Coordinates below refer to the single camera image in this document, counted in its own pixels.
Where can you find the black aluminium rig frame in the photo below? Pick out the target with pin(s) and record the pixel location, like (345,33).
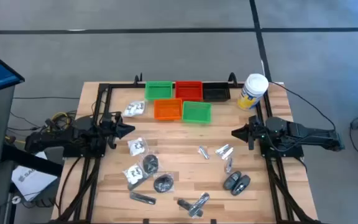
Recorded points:
(123,84)

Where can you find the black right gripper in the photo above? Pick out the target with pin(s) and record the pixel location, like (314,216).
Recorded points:
(256,132)

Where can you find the red plastic slotted basket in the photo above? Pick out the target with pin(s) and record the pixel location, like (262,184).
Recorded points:
(189,91)

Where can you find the black plastic slotted basket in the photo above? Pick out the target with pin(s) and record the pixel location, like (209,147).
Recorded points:
(216,92)

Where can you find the green plastic slotted basket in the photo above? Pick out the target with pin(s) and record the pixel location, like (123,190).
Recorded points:
(197,112)
(158,91)

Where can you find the white round plug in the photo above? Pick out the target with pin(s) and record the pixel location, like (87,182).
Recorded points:
(16,200)

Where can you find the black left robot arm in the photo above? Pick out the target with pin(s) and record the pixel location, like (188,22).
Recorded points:
(73,133)

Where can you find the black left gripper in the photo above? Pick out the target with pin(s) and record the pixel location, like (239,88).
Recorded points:
(109,130)

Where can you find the yellow disinfectant wipes canister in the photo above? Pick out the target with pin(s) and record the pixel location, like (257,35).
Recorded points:
(255,87)

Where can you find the orange plastic slotted basket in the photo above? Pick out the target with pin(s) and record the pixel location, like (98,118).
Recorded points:
(167,109)

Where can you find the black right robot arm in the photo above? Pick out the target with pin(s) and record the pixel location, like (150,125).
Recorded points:
(300,129)

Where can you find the dark grey deodorant stick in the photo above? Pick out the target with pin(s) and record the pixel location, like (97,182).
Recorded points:
(241,185)
(231,181)

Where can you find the white printed paper sheet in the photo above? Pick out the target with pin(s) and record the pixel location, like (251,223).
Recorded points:
(30,183)

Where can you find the black round brush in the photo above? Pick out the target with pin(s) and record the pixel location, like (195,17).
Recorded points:
(163,183)
(150,164)

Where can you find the black diagonal support bar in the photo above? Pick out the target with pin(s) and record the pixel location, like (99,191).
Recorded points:
(33,160)

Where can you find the white printed pouch clear bag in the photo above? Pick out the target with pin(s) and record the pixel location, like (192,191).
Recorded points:
(139,107)
(129,111)
(133,173)
(136,147)

